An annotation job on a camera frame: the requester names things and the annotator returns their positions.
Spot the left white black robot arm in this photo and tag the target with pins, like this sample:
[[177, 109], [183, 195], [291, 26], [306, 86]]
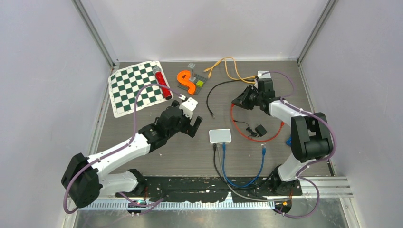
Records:
[[87, 178]]

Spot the black power adapter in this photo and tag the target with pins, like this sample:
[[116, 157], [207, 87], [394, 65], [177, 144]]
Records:
[[258, 131]]

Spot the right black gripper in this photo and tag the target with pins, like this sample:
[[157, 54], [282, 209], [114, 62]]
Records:
[[242, 101]]

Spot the black mounting base plate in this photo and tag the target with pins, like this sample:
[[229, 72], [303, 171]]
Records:
[[208, 189]]

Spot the blue orange lego bricks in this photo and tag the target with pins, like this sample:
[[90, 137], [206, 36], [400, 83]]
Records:
[[288, 141]]

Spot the grey lego tower piece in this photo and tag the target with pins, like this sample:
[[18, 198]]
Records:
[[191, 66]]

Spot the white network switch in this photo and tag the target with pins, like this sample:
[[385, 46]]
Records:
[[263, 74], [219, 136]]

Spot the orange S-shaped toy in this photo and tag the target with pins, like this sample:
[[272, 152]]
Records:
[[183, 78]]

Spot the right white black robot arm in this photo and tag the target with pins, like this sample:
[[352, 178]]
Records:
[[311, 138]]

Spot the red toy microphone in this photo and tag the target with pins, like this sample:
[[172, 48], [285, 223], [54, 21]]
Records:
[[161, 80]]

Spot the yellow-green lego brick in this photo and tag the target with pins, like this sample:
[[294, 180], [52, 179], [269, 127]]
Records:
[[199, 84]]

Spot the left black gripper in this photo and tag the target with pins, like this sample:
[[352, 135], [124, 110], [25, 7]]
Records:
[[192, 129]]

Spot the green white chessboard mat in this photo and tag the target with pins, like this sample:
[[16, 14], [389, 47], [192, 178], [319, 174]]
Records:
[[124, 84]]

